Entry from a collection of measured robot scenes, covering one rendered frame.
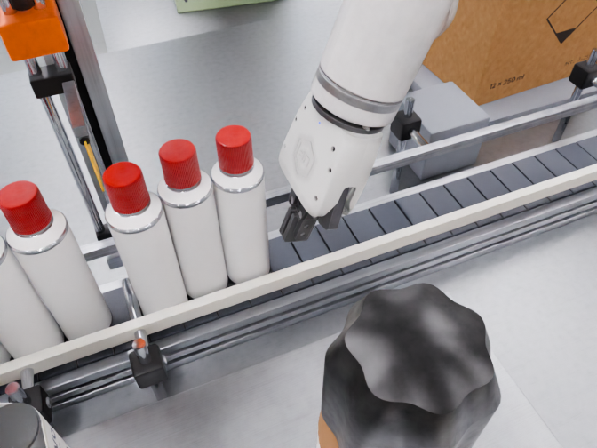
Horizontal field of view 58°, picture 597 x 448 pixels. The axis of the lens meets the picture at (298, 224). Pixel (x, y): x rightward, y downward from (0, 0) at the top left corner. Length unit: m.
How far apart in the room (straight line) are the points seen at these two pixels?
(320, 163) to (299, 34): 0.68
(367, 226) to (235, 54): 0.53
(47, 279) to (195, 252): 0.14
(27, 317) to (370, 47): 0.39
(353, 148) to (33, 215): 0.28
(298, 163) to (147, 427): 0.30
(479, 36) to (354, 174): 0.46
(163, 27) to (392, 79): 0.81
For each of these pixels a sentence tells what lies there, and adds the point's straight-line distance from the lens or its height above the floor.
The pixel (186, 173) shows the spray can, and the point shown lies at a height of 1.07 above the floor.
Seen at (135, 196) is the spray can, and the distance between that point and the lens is 0.48.
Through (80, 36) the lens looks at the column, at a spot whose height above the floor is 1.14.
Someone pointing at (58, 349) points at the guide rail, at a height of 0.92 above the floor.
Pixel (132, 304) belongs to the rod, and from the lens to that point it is 0.61.
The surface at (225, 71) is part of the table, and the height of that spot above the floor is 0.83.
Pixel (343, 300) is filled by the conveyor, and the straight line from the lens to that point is 0.67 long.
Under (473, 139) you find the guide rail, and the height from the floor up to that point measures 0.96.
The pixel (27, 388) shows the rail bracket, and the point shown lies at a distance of 0.60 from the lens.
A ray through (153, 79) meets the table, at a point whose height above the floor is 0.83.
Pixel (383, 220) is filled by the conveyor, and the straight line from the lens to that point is 0.71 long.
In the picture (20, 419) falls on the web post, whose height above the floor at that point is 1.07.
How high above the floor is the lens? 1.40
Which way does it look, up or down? 48 degrees down
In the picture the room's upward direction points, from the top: straight up
